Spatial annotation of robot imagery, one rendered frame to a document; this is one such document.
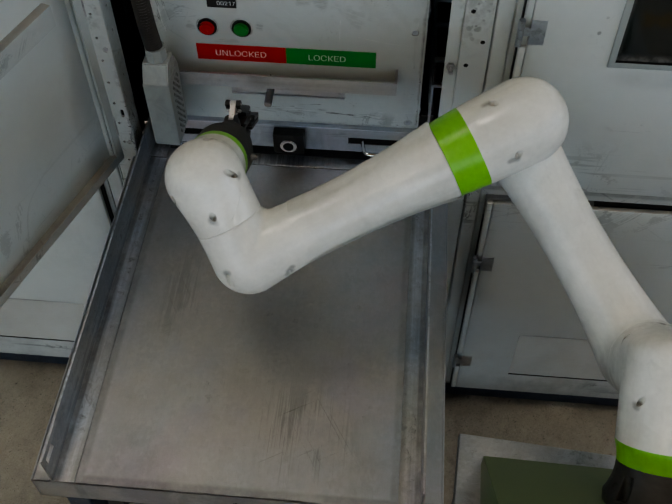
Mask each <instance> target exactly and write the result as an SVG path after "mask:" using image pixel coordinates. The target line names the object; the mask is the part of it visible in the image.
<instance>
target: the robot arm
mask: <svg viewBox="0 0 672 504"><path fill-rule="evenodd" d="M225 106H226V112H229V115H226V116H225V118H224V121H223V122H219V123H214V124H211V125H209V126H207V127H205V128H204V129H203V130H202V131H201V132H200V133H199V134H198V135H197V137H196V138H195V139H193V140H190V141H188V142H185V143H184V144H182V145H181V146H179V147H178V148H177V149H176V150H175V151H174V152H173V153H172V155H171V156H170V158H169V160H168V162H167V165H166V168H165V186H166V189H167V192H168V194H169V196H170V198H171V200H172V201H173V202H174V204H175V205H176V206H177V208H178V209H179V210H180V212H181V213H182V214H183V216H184V217H185V219H186V220H187V222H188V223H189V225H190V226H191V228H192V229H193V231H194V232H195V234H196V236H197V237H198V239H199V241H200V243H201V244H202V246H203V248H204V250H205V252H206V254H207V256H208V258H209V261H210V263H211V265H212V267H213V269H214V271H215V274H216V275H217V277H218V278H219V280H220V281H221V282H222V283H223V284H224V285H225V286H226V287H228V288H229V289H231V290H233V291H235V292H238V293H242V294H256V293H260V292H263V291H266V290H268V289H269V288H271V287H272V286H274V285H275V284H277V283H278V282H280V281H281V280H283V279H285V278H286V277H288V276H289V275H291V274H293V273H294V272H296V271H298V270H299V269H301V268H303V267H304V266H306V265H308V264H309V263H311V262H313V261H314V260H317V259H319V258H321V257H322V256H324V255H326V254H328V253H330V252H332V251H334V250H336V249H338V248H340V247H342V246H344V245H346V244H348V243H350V242H352V241H354V240H356V239H358V238H360V237H362V236H364V235H367V234H369V233H371V232H373V231H375V230H378V229H380V228H382V227H385V226H387V225H389V224H392V223H394V222H397V221H399V220H402V219H404V218H407V217H409V216H412V215H414V214H417V213H420V212H423V211H425V210H428V209H431V208H434V207H437V206H440V205H443V204H446V203H449V202H452V201H455V200H459V199H462V198H463V197H462V196H463V195H466V194H468V193H471V192H473V191H476V190H478V189H481V188H483V187H485V186H488V185H490V184H493V183H495V182H497V181H498V182H499V184H500V185H501V187H502V188H503V189H504V191H505V192H506V194H507V195H508V196H509V198H510V199H511V201H512V202H513V204H514V205H515V207H516V208H517V210H518V211H519V213H520V214H521V216H522V217H523V219H524V220H525V222H526V223H527V225H528V227H529V228H530V230H531V231H532V233H533V235H534V236H535V238H536V240H537V241H538V243H539V245H540V246H541V248H542V250H543V251H544V253H545V255H546V256H547V258H548V260H549V262H550V264H551V265H552V267H553V269H554V271H555V273H556V275H557V276H558V278H559V280H560V282H561V284H562V286H563V288H564V290H565V292H566V294H567V296H568V298H569V300H570V302H571V304H572V306H573V308H574V310H575V312H576V314H577V316H578V319H579V321H580V323H581V325H582V327H583V330H584V332H585V334H586V337H587V339H588V341H589V344H590V346H591V348H592V351H593V353H594V356H595V358H596V361H597V363H598V366H599V368H600V371H601V373H602V375H603V376H604V378H605V379H606V380H607V382H608V383H609V384H610V385H611V386H612V387H614V388H615V389H616V390H617V391H618V392H619V400H618V409H617V419H616V428H615V444H616V460H615V465H614V468H613V471H612V473H611V475H610V477H609V478H608V480H607V481H606V483H605V484H604V485H603V486H602V500H603V501H604V503H605V504H672V325H671V324H669V323H668V322H667V321H666V320H665V318H664V317H663V316H662V314H661V313H660V312H659V311H658V309H657V308H656V307H655V305H654V304H653V303H652V301H651V300H650V299H649V297H648V296H647V294H646V293H645V292H644V290H643V289H642V287H641V286H640V285H639V283H638V282H637V280H636V279H635V277H634V276H633V274H632V273H631V272H630V270H629V268H628V267H627V265H626V264H625V262H624V261H623V259H622V258H621V256H620V255H619V253H618V252H617V250H616V248H615V247H614V245H613V243H612V242H611V240H610V239H609V237H608V235H607V234H606V232H605V230H604V228H603V227H602V225H601V223H600V222H599V220H598V218H597V216H596V214H595V213H594V211H593V209H592V207H591V205H590V203H589V202H588V200H587V198H586V196H585V194H584V192H583V190H582V188H581V186H580V184H579V182H578V180H577V178H576V176H575V174H574V172H573V170H572V168H571V166H570V163H569V161H568V159H567V157H566V155H565V153H564V150H563V148H562V146H561V144H562V143H563V141H564V139H565V137H566V134H567V131H568V126H569V113H568V108H567V105H566V103H565V100H564V98H563V97H562V95H561V94H560V93H559V91H558V90H557V89H556V88H555V87H553V86H552V85H551V84H549V83H548V82H546V81H544V80H542V79H539V78H535V77H527V76H524V77H516V78H512V79H509V80H507V81H504V82H502V83H500V84H499V85H497V86H495V87H493V88H491V89H489V90H487V91H485V92H483V93H481V94H479V95H477V96H476V97H474V98H472V99H470V100H468V101H466V102H465V103H463V104H461V105H459V106H457V107H456V108H454V109H452V110H450V111H449V112H447V113H445V114H443V115H442V116H440V117H438V118H437V119H435V120H433V121H432V122H430V123H428V122H427V121H426V122H425V123H424V124H422V125H421V126H419V127H418V128H416V129H415V130H414V131H412V132H411V133H409V134H408V135H406V136H405V137H403V138H402V139H400V140H399V141H397V142H395V143H394V144H392V145H391V146H389V147H388V148H386V149H384V150H383V151H381V152H379V153H378V154H376V155H375V156H373V157H371V158H370V159H368V160H366V161H364V162H363V163H361V164H359V165H357V166H356V167H354V168H352V169H350V170H348V171H347V172H345V173H343V174H341V175H339V176H337V177H335V178H333V179H331V180H329V181H327V182H325V183H323V184H321V185H319V186H317V187H315V188H313V189H311V190H309V191H307V192H305V193H302V194H300V195H298V196H296V197H293V198H291V199H289V200H287V202H285V203H283V204H280V205H278V206H275V207H273V208H270V209H266V208H263V207H262V206H261V204H260V202H259V200H258V198H257V196H256V194H255V192H254V190H253V188H252V186H251V184H250V182H249V179H248V177H247V175H246V173H247V171H248V169H249V168H250V166H251V164H252V161H253V160H255V159H257V155H255V154H254V153H253V146H252V141H251V138H250V135H251V130H252V129H253V128H254V126H255V125H256V123H257V122H258V112H251V111H250V109H251V108H250V106H249V105H243V104H242V102H241V100H226V101H225ZM237 113H238V114H237Z"/></svg>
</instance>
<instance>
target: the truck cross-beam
mask: <svg viewBox="0 0 672 504"><path fill-rule="evenodd" d="M187 117H188V121H187V125H186V128H185V132H184V136H183V139H182V141H190V140H193V139H195V138H196V137H197V135H198V134H199V133H200V132H201V131H202V130H203V129H204V128H205V127H207V126H209V125H211V124H214V123H219V122H223V121H224V117H207V116H190V115H187ZM426 121H427V122H428V116H419V122H418V127H419V126H421V125H422V124H424V123H425V122H426ZM274 127H282V128H299V129H304V130H305V145H306V147H305V148H306V149H322V150H339V151H355V152H362V150H361V140H365V149H366V151H367V152H371V153H379V152H381V151H383V150H384V149H386V148H388V147H389V146H391V145H392V144H394V143H395V142H397V141H399V140H400V139H402V138H403V137H405V136H406V134H409V133H411V132H412V131H414V130H415V129H410V128H393V127H376V126H359V125H342V124H325V123H308V122H292V121H275V120H258V122H257V123H256V125H255V126H254V128H253V129H252V130H251V135H250V138H251V141H252V145H257V146H273V147H274V144H273V130H274Z"/></svg>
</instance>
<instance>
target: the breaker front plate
mask: <svg viewBox="0 0 672 504"><path fill-rule="evenodd" d="M150 4H151V7H152V11H153V15H154V19H155V23H156V26H157V30H158V33H159V35H160V39H161V41H163V42H164V45H165V49H166V51H169V52H171V53H172V54H173V56H174V57H175V59H176V60H177V64H178V69H179V70H183V71H201V72H219V73H237V74H254V75H270V74H271V75H272V76H290V77H308V78H325V79H343V80H361V81H379V82H394V81H395V69H398V79H397V94H396V96H387V95H369V94H352V93H334V92H317V91H299V90H282V89H276V90H274V95H273V101H272V105H271V107H266V106H265V105H264V101H265V96H266V91H267V89H264V88H247V87H229V86H212V85H194V84H181V85H182V91H183V96H184V101H185V107H186V112H187V115H190V116H207V117H224V118H225V116H226V115H229V112H226V106H225V101H226V100H241V102H242V104H243V105H249V106H250V108H251V109H250V111H251V112H258V120H275V121H292V122H308V123H325V124H342V125H359V126H376V127H393V128H410V129H416V127H417V116H418V105H419V95H420V84H421V74H422V63H423V52H424V42H425V31H426V21H427V10H428V0H236V8H220V7H207V1H206V0H150ZM203 18H209V19H211V20H213V21H214V22H215V23H216V25H217V30H216V32H215V33H214V34H212V35H205V34H203V33H201V32H200V31H199V30H198V27H197V24H198V22H199V20H201V19H203ZM237 20H244V21H246V22H248V23H249V24H250V26H251V33H250V34H249V35H248V36H246V37H239V36H237V35H235V34H234V33H233V31H232V24H233V23H234V22H235V21H237ZM196 43H206V44H224V45H243V46H261V47H279V48H298V49H316V50H334V51H353V52H371V53H376V68H360V67H342V66H324V65H306V64H288V63H270V62H252V61H234V60H216V59H198V53H197V47H196Z"/></svg>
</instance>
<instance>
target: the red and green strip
mask: <svg viewBox="0 0 672 504"><path fill-rule="evenodd" d="M196 47H197V53H198V59H216V60H234V61H252V62H270V63H288V64H306V65H324V66H342V67H360V68H376V53H371V52H353V51H334V50H316V49H298V48H279V47H261V46H243V45H224V44H206V43H196Z"/></svg>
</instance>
